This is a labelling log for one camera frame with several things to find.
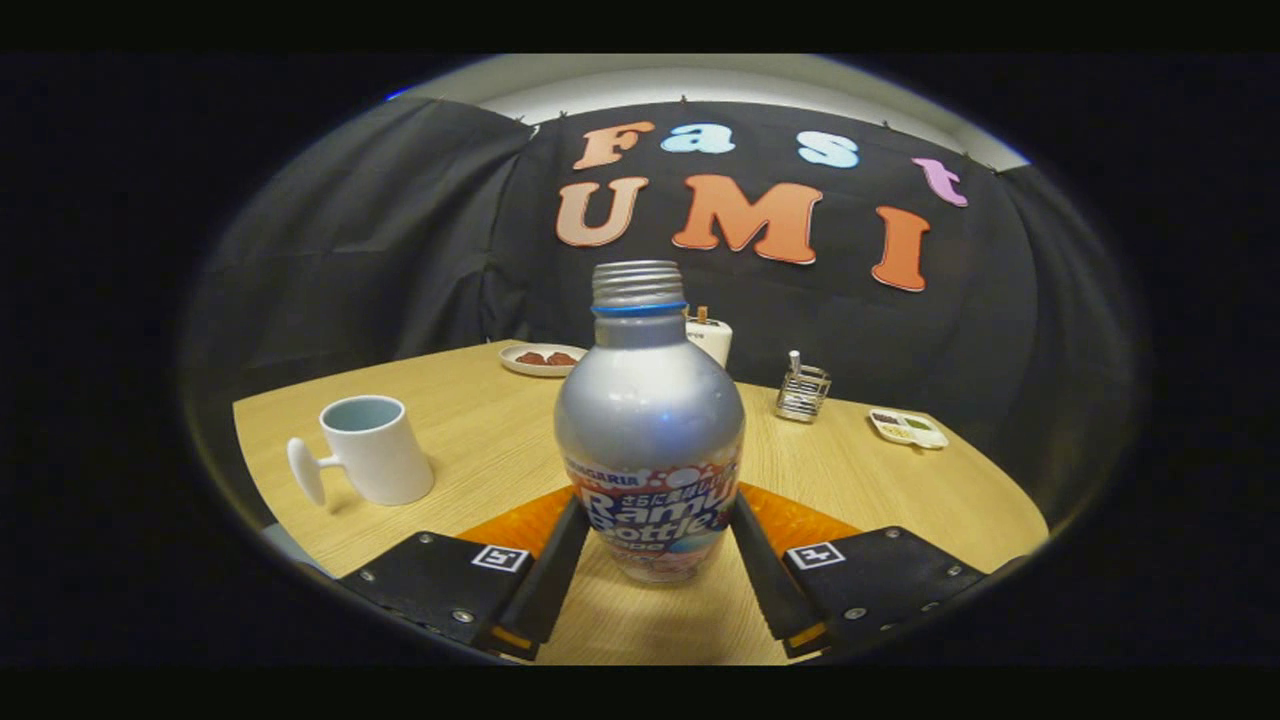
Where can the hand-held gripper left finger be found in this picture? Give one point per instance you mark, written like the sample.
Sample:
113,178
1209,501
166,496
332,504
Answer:
555,585

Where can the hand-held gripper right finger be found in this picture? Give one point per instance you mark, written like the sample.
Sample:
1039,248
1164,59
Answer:
765,585

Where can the silver juice bottle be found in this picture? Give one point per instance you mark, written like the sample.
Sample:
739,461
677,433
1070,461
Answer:
648,410

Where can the white cup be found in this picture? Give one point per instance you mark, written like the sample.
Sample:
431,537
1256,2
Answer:
380,455

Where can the wooden table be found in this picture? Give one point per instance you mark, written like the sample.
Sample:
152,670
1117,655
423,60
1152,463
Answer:
480,440

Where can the white divided condiment dish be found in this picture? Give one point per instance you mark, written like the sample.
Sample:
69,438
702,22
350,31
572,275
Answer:
908,430

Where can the white round plate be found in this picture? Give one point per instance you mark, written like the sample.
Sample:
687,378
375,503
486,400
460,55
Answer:
520,368

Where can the brown food pieces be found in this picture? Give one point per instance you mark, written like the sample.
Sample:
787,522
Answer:
545,358

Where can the white toaster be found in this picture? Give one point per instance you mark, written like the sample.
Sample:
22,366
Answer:
715,340

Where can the black backdrop cloth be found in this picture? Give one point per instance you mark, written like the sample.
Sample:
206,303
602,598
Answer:
400,230

